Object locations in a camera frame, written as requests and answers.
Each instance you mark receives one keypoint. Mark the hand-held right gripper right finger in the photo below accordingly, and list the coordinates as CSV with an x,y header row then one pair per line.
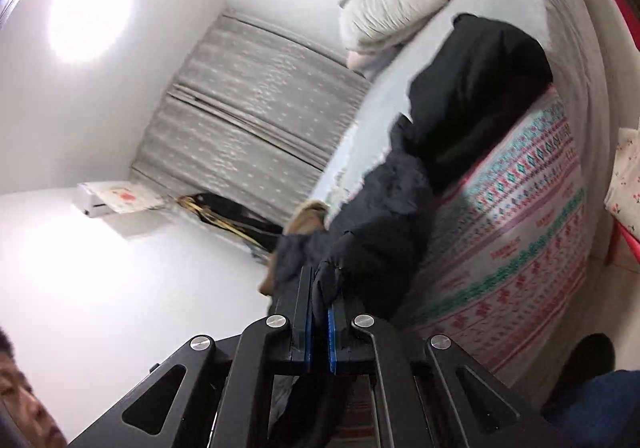
x,y
333,343

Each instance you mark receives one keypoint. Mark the person's blue trouser leg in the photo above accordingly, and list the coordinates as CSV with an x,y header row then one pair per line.
x,y
600,413

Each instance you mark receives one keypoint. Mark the red frame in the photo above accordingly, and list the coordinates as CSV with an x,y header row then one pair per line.
x,y
627,240

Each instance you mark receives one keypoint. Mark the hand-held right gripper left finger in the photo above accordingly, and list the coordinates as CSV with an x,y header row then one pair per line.
x,y
309,338

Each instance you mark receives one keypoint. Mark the black hanging jacket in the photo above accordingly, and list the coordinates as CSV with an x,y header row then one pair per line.
x,y
240,218

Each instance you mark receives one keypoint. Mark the dark navy puffer jacket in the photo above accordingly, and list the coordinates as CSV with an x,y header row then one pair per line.
x,y
380,228

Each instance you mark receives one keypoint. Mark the white floral cloth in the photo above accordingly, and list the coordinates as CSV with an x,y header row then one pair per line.
x,y
625,178

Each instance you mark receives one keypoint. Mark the patterned red green blanket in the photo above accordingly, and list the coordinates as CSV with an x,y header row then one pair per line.
x,y
510,238

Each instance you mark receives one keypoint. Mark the pink pillow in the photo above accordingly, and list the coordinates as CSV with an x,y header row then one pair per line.
x,y
361,59

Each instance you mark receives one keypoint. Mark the white air conditioner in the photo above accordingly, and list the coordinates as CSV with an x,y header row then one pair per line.
x,y
120,198

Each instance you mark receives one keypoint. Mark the black fuzzy slipper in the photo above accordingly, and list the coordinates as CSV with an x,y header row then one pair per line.
x,y
592,358

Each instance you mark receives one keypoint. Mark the yellow wooden coat rack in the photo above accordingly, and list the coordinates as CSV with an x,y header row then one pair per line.
x,y
200,214

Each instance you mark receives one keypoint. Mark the grey star curtain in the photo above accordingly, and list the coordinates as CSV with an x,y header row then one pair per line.
x,y
225,148
275,73

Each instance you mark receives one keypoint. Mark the brown fleece garment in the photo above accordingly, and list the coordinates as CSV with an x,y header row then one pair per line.
x,y
306,219

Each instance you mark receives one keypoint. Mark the person's face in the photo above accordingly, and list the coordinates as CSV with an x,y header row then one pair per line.
x,y
20,393

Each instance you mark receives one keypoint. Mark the black garment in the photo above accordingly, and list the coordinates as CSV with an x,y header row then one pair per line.
x,y
475,93

